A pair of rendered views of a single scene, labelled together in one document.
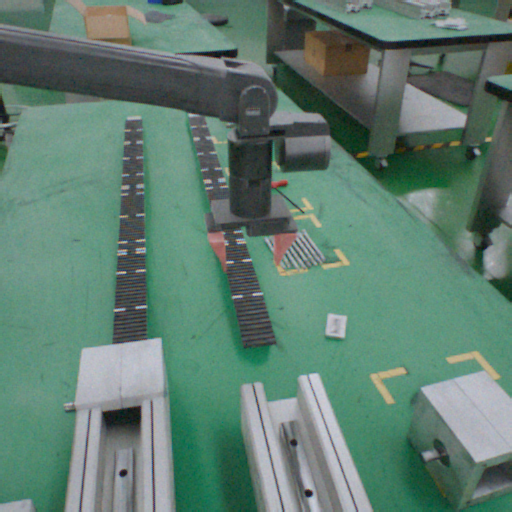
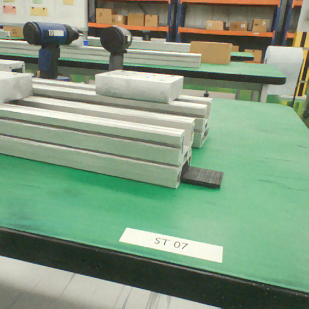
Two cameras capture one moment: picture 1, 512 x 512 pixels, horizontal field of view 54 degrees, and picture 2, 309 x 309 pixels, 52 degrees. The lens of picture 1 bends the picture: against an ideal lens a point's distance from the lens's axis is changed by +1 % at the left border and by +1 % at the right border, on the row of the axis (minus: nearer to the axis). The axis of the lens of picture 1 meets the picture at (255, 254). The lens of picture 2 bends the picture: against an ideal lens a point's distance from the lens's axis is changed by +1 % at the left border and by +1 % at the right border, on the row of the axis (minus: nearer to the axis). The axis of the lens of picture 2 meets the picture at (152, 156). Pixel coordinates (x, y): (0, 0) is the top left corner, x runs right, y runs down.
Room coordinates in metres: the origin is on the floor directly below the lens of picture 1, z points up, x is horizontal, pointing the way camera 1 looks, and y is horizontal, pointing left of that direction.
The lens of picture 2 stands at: (-0.58, 0.43, 0.99)
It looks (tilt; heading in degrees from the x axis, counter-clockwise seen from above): 22 degrees down; 299
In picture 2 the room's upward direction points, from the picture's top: 3 degrees clockwise
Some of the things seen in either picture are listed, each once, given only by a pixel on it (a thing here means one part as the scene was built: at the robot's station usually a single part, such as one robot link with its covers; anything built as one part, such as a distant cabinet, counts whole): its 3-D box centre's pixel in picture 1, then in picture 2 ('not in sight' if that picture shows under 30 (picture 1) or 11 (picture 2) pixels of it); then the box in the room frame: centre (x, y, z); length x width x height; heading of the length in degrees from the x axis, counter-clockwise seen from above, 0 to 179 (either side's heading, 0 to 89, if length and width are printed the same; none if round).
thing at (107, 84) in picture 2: not in sight; (140, 91); (-0.23, -0.15, 0.87); 0.16 x 0.11 x 0.07; 11
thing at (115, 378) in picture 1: (117, 396); not in sight; (0.42, 0.18, 0.83); 0.12 x 0.09 x 0.10; 101
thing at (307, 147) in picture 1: (281, 125); not in sight; (0.60, -0.03, 1.12); 0.12 x 0.09 x 0.12; 99
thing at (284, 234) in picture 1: (268, 238); not in sight; (0.60, -0.02, 0.95); 0.07 x 0.07 x 0.09; 11
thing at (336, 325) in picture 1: (335, 326); not in sight; (0.59, -0.13, 0.78); 0.05 x 0.03 x 0.01; 168
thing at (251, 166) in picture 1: (254, 153); not in sight; (0.59, 0.00, 1.08); 0.07 x 0.06 x 0.07; 99
